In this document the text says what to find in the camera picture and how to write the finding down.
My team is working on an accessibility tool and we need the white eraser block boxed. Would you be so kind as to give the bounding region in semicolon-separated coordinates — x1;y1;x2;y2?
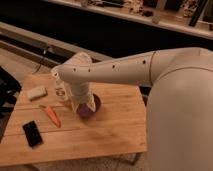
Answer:
27;86;47;101

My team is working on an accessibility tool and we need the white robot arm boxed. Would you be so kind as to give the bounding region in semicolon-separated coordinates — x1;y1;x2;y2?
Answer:
51;47;213;171

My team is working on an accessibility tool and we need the dark purple bowl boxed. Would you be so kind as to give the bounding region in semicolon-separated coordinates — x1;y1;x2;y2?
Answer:
76;94;101;118

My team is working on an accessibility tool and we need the small white labelled cup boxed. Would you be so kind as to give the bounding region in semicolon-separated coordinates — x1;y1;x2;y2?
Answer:
54;79;68;101

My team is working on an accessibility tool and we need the orange carrot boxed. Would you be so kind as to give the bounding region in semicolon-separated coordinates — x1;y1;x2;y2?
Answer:
40;105;61;128

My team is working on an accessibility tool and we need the black table leg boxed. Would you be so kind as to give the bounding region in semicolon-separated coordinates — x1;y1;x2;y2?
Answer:
131;153;142;165

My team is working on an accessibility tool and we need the black smartphone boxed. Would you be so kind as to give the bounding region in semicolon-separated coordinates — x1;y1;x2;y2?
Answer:
22;121;43;148

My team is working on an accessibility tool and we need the black chair at left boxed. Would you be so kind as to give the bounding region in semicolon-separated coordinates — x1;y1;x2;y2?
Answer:
0;66;21;142

